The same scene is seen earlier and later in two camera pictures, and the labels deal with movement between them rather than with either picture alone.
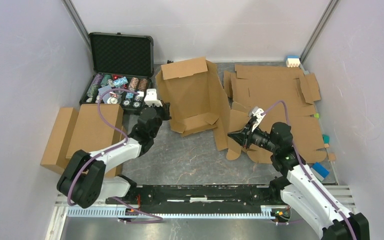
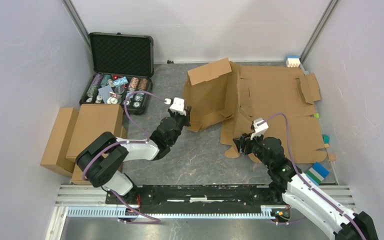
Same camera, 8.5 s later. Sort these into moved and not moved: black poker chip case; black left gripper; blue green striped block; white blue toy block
Moved: black left gripper
Not moved: blue green striped block; white blue toy block; black poker chip case
